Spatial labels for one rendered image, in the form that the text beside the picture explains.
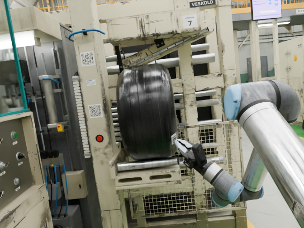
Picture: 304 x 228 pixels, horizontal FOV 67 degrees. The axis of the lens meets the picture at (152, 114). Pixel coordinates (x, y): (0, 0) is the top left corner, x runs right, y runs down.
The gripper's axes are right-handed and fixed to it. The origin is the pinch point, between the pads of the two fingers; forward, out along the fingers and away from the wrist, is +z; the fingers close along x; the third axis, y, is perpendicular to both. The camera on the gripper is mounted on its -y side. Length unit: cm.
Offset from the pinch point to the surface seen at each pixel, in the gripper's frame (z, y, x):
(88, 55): 63, -19, -6
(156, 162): 3.8, 16.1, -8.7
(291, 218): -84, 114, 87
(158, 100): 15.1, -16.7, -0.1
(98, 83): 52, -8, -9
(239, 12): 248, 184, 592
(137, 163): 10.8, 17.9, -16.2
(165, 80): 20.8, -19.9, 10.4
